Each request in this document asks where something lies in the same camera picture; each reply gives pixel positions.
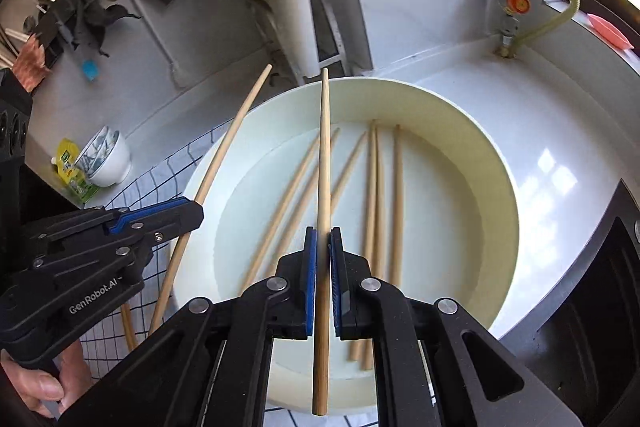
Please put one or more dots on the gas valve with orange knob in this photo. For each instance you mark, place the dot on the gas valve with orange knob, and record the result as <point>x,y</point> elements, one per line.
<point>512,12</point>

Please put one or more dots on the white lower bowl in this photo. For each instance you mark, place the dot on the white lower bowl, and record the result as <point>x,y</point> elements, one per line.
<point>115,167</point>

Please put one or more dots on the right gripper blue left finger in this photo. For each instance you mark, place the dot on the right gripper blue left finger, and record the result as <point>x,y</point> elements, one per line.
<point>311,252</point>

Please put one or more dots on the metal board rack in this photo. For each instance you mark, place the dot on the metal board rack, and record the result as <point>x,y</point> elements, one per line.
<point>302,37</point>

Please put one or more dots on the pink brown towel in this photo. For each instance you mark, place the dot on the pink brown towel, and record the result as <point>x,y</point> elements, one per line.
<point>30,67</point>

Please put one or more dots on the round cream tray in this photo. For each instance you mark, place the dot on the round cream tray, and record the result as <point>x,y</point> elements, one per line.
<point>460,215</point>

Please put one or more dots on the blue silicone brush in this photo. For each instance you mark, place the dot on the blue silicone brush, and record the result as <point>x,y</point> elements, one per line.
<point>80,53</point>

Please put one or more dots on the pink soap dish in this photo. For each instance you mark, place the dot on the pink soap dish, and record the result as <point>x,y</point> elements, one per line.
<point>609,33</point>

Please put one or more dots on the yellow green seasoning pouch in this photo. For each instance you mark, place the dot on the yellow green seasoning pouch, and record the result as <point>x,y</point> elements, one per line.
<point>74,179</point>

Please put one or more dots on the black hanging cloth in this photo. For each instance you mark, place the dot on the black hanging cloth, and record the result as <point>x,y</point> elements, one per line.
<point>92,21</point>

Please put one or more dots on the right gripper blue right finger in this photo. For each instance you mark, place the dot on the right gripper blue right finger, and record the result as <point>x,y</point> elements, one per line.
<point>337,272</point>

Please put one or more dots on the person left hand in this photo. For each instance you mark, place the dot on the person left hand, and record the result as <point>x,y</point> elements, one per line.
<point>37,388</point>

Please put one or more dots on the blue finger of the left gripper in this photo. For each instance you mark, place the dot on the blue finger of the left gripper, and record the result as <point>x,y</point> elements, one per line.
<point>128,217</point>

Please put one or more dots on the white long handled brush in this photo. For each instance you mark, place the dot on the white long handled brush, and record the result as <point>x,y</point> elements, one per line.
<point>178,75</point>

